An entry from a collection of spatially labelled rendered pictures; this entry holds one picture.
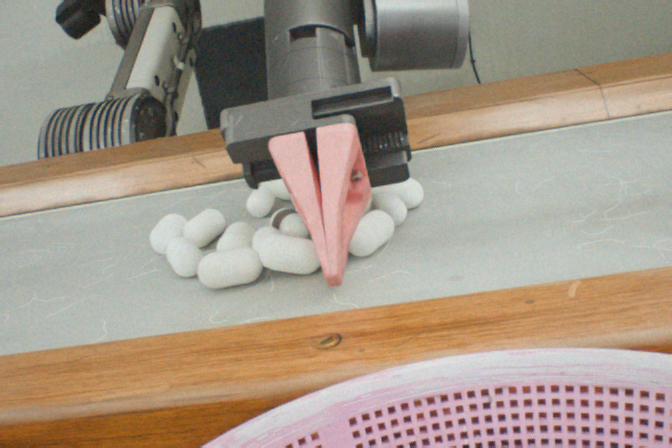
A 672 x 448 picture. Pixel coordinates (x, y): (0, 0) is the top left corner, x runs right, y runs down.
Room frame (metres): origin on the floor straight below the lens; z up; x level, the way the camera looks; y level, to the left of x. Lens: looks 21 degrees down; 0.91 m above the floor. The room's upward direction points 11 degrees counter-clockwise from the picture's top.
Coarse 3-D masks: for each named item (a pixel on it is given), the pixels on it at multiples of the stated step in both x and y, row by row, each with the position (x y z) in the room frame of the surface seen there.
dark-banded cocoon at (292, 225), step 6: (288, 216) 0.42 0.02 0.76; (294, 216) 0.41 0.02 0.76; (300, 216) 0.41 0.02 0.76; (270, 222) 0.43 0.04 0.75; (282, 222) 0.41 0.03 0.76; (288, 222) 0.41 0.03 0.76; (294, 222) 0.41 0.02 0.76; (300, 222) 0.41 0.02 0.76; (282, 228) 0.41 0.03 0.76; (288, 228) 0.41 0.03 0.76; (294, 228) 0.41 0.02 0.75; (300, 228) 0.41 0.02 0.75; (306, 228) 0.41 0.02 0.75; (288, 234) 0.41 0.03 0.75; (294, 234) 0.41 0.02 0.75; (300, 234) 0.41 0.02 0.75; (306, 234) 0.41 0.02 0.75
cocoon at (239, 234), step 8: (232, 224) 0.42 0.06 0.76; (240, 224) 0.42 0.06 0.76; (248, 224) 0.42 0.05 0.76; (224, 232) 0.41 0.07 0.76; (232, 232) 0.40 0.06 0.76; (240, 232) 0.41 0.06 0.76; (248, 232) 0.41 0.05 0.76; (224, 240) 0.40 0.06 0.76; (232, 240) 0.40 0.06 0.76; (240, 240) 0.40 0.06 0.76; (248, 240) 0.40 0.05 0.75; (224, 248) 0.40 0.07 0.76; (232, 248) 0.39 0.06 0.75
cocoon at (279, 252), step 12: (264, 240) 0.37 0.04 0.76; (276, 240) 0.37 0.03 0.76; (288, 240) 0.37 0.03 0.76; (300, 240) 0.37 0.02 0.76; (264, 252) 0.37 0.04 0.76; (276, 252) 0.36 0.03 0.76; (288, 252) 0.36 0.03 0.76; (300, 252) 0.36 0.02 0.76; (312, 252) 0.36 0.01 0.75; (264, 264) 0.37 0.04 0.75; (276, 264) 0.36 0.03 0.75; (288, 264) 0.36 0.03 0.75; (300, 264) 0.36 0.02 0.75; (312, 264) 0.36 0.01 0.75
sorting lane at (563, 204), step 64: (576, 128) 0.54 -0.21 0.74; (640, 128) 0.51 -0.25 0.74; (192, 192) 0.58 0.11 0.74; (448, 192) 0.46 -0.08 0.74; (512, 192) 0.43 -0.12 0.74; (576, 192) 0.41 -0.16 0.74; (640, 192) 0.39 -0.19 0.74; (0, 256) 0.51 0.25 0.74; (64, 256) 0.48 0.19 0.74; (128, 256) 0.46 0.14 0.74; (384, 256) 0.37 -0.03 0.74; (448, 256) 0.36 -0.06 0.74; (512, 256) 0.34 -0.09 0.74; (576, 256) 0.32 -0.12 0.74; (640, 256) 0.31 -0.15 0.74; (0, 320) 0.39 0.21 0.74; (64, 320) 0.37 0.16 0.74; (128, 320) 0.35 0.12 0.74; (192, 320) 0.34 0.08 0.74; (256, 320) 0.33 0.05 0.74
